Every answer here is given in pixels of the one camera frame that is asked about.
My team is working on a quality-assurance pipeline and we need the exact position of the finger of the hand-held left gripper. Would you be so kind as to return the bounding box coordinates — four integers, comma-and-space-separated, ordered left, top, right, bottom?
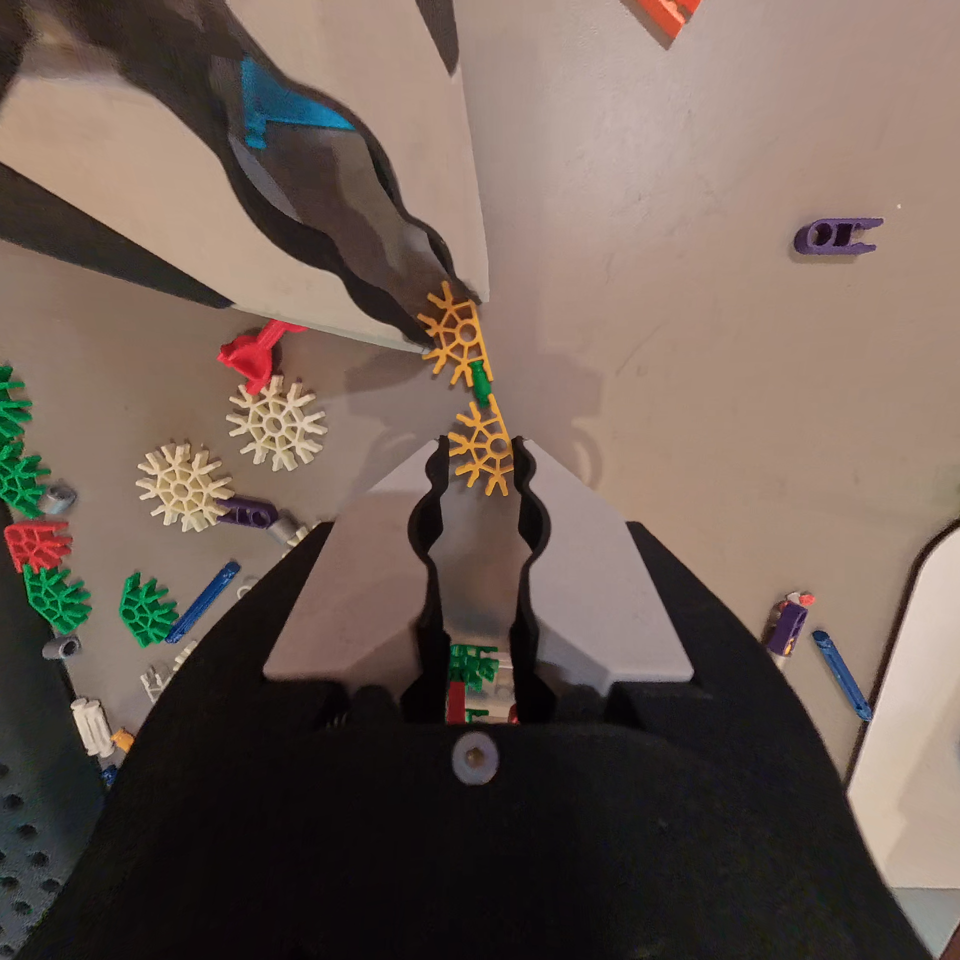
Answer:
0, 73, 435, 354
223, 0, 491, 305

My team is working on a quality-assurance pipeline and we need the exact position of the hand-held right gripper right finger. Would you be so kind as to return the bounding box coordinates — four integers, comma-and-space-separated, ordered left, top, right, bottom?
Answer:
512, 437, 695, 704

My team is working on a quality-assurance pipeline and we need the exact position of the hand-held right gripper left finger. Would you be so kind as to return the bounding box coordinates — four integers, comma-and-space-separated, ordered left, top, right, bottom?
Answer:
262, 437, 451, 725

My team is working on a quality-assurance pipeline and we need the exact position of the multicoloured toy frame assembly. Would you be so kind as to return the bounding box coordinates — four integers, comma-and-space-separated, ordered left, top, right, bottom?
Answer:
447, 641, 520, 725

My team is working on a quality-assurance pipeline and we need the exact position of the purple rod-end connector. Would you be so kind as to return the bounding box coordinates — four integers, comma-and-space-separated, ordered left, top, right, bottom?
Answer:
217, 497, 280, 530
765, 600, 810, 655
793, 217, 885, 258

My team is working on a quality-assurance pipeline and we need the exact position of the yellow fan connector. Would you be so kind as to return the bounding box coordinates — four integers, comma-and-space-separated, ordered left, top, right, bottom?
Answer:
416, 281, 495, 387
447, 393, 517, 498

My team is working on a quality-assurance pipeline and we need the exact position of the blue plastic panel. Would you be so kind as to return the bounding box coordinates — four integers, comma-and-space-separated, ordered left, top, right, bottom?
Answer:
238, 58, 357, 147

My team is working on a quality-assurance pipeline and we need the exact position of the green fan connector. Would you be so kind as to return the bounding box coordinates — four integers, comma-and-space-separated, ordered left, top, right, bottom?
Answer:
118, 572, 180, 648
22, 566, 93, 635
0, 365, 33, 444
0, 442, 52, 519

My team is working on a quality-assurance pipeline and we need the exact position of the red spool piece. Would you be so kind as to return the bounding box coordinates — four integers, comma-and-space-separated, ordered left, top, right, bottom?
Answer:
217, 320, 309, 395

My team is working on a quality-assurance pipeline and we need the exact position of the orange connector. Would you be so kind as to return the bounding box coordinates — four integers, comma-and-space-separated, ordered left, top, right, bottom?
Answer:
636, 0, 702, 39

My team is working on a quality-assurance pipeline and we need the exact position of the red fan connector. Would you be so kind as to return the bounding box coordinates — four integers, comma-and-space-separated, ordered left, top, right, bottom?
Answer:
3, 521, 74, 575

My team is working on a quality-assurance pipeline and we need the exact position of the white tray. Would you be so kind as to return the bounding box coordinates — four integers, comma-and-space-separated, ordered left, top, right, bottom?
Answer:
845, 517, 960, 890

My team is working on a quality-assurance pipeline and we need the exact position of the black perforated foam strip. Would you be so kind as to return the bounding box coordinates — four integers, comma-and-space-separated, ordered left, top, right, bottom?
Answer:
0, 510, 106, 954

